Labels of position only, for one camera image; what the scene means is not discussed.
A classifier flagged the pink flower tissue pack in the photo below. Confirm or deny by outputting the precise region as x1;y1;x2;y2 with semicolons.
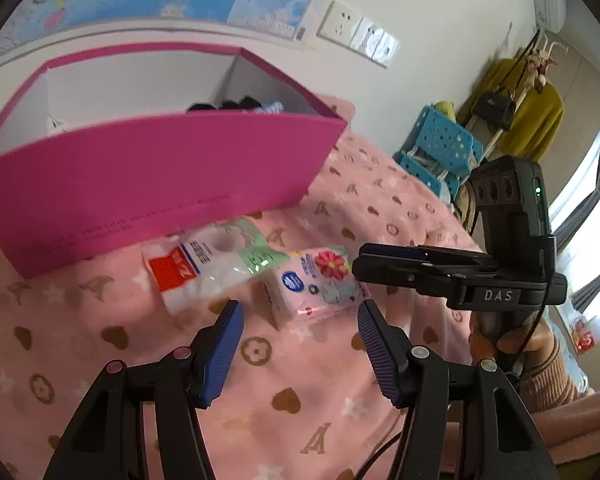
263;246;370;328

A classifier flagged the blue checkered scrunchie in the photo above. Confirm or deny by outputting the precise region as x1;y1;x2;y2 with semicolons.
252;101;285;115

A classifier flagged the red green cotton swab bag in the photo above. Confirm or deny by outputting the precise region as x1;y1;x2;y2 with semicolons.
142;218;290;315

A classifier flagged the black scrunchie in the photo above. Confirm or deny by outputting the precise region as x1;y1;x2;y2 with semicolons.
186;96;262;113

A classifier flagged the person right hand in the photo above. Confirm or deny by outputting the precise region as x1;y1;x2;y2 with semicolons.
468;312;556;372

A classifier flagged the blue perforated basket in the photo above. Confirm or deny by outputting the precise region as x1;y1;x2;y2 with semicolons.
393;106;484;204

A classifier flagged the yellow hanging garment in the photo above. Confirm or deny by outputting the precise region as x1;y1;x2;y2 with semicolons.
456;58;564;162

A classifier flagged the black hanging bag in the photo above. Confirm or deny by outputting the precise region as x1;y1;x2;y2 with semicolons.
472;88;516;131

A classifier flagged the pink cardboard box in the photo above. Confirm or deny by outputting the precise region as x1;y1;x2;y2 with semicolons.
0;42;346;278

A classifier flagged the white wall socket panel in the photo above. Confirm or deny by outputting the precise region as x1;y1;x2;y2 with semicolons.
316;0;401;68

